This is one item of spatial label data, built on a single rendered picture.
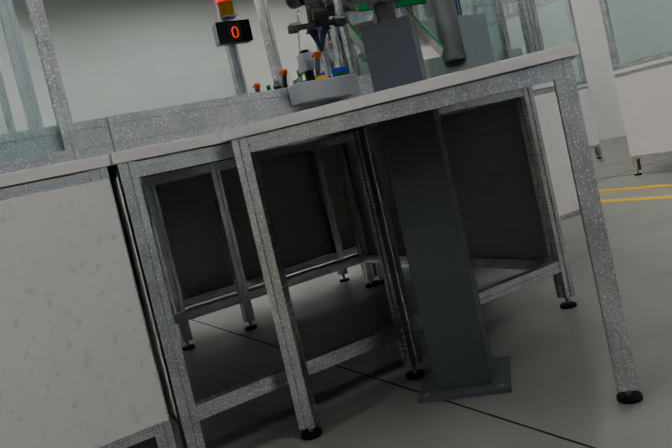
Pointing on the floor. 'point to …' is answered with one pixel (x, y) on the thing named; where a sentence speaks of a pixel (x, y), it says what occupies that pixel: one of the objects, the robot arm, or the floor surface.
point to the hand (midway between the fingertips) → (320, 41)
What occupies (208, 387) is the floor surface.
